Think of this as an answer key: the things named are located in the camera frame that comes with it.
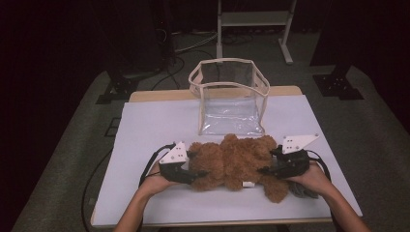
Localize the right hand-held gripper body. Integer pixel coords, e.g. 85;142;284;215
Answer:
274;133;320;180

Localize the transparent bag with beige trim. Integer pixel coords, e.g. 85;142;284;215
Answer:
188;57;271;137

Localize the black stand base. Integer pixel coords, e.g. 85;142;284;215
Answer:
312;64;366;101
96;76;139;104

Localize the grey floor cable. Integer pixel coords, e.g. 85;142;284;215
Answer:
173;32;219;54

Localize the black looped floor cable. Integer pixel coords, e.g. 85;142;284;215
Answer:
150;56;187;92

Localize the wooden table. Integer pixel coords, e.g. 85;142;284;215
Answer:
90;85;364;228

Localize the brown teddy bear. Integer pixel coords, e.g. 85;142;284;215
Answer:
187;133;290;204

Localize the right hand-held gripper black cable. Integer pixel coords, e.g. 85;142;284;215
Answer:
306;149;333;182

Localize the person's left hand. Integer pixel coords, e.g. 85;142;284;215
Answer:
138;160;180;196

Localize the person's right hand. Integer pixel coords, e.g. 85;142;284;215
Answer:
288;160;332;197

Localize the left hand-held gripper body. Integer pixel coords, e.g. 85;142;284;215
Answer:
158;140;194;186

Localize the black cable beside table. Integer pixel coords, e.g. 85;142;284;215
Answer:
80;147;114;232

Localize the white metal stand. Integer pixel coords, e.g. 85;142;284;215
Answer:
216;0;298;66

